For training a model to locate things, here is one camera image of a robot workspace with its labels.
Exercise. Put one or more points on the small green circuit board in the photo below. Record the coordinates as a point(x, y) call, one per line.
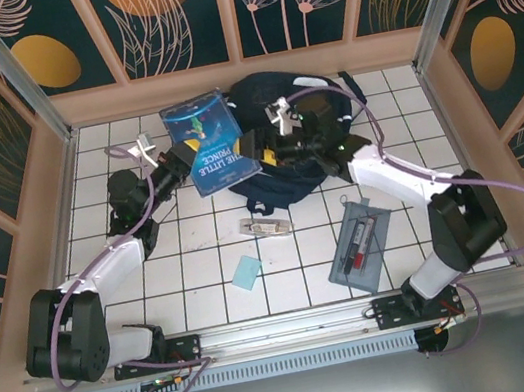
point(160, 382)

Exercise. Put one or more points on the aluminium mounting rail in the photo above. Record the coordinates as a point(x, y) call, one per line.
point(290, 325)

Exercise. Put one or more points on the light blue sticky note pad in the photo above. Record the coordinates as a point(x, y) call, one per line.
point(246, 272)

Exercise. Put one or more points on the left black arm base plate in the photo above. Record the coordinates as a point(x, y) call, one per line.
point(187, 346)

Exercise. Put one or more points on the navy blue backpack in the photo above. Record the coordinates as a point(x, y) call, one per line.
point(281, 190)

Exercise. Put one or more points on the white marker black cap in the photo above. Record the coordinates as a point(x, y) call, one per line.
point(353, 247)

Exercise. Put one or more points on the grey mesh pencil pouch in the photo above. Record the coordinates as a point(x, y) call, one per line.
point(357, 275)

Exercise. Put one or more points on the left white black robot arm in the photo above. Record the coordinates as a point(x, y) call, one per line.
point(71, 336)

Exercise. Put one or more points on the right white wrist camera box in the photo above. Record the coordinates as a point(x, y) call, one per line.
point(283, 118)

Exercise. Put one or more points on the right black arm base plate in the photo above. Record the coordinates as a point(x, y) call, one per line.
point(389, 313)

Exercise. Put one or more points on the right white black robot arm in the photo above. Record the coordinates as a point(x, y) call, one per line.
point(463, 216)

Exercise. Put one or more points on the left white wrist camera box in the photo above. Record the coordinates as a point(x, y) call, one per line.
point(147, 147)

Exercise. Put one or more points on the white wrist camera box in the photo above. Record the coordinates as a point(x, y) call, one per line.
point(283, 118)
point(147, 147)

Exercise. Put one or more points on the blue Little Prince book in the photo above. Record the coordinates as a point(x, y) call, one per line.
point(209, 129)

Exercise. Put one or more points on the white marker red cap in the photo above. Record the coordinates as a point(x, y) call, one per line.
point(364, 241)

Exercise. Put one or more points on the clear plastic stationery case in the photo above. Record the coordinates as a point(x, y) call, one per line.
point(265, 227)

